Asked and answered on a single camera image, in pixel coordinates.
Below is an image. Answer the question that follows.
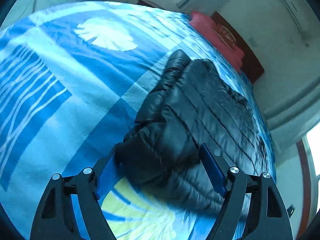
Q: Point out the wooden nightstand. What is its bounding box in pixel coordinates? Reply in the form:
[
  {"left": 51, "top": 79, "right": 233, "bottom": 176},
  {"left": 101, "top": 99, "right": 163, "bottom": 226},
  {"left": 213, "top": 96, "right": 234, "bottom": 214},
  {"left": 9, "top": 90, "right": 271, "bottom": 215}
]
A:
[{"left": 137, "top": 0, "right": 163, "bottom": 9}]

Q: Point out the right window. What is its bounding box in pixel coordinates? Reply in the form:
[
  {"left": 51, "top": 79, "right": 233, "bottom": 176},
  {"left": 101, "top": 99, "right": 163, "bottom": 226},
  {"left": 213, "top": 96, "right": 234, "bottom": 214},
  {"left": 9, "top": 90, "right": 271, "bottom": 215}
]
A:
[{"left": 297, "top": 125, "right": 319, "bottom": 239}]

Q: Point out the dark wooden headboard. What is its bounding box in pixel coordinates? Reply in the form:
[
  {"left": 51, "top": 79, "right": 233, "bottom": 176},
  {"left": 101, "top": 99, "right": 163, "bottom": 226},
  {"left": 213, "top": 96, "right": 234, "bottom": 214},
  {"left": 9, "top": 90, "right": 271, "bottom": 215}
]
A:
[{"left": 211, "top": 11, "right": 265, "bottom": 84}]

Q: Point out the blue patterned bed sheet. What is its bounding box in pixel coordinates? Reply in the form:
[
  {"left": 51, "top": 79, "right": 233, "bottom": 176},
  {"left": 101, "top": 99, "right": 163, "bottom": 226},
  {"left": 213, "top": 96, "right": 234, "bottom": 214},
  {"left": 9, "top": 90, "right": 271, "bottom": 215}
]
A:
[{"left": 1, "top": 1, "right": 276, "bottom": 238}]

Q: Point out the brown embroidered cushion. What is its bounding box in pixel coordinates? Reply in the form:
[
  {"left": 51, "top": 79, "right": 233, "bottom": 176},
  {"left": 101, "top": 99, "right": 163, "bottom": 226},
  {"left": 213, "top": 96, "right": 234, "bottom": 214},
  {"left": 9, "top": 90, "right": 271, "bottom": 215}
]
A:
[{"left": 213, "top": 24, "right": 236, "bottom": 51}]

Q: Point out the black quilted puffer jacket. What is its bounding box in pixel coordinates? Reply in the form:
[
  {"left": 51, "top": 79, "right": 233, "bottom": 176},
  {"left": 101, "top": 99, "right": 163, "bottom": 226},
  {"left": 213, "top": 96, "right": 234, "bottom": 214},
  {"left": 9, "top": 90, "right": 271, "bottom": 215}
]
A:
[{"left": 116, "top": 50, "right": 269, "bottom": 216}]

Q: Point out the grey curtain right side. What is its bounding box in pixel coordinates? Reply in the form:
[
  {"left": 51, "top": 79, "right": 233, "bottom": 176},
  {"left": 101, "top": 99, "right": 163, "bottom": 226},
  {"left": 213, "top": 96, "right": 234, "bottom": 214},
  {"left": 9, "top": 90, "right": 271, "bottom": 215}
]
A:
[{"left": 264, "top": 77, "right": 319, "bottom": 153}]

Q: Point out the wall socket plate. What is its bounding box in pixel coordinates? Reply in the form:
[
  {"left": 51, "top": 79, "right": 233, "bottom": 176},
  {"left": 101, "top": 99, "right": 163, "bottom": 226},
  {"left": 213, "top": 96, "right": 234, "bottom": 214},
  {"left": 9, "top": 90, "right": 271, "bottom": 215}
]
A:
[{"left": 248, "top": 36, "right": 258, "bottom": 47}]

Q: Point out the red pillow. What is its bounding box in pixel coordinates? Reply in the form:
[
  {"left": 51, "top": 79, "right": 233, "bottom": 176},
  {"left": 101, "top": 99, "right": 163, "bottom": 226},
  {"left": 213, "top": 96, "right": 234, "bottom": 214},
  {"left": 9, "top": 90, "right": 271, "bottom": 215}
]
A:
[{"left": 190, "top": 11, "right": 245, "bottom": 72}]

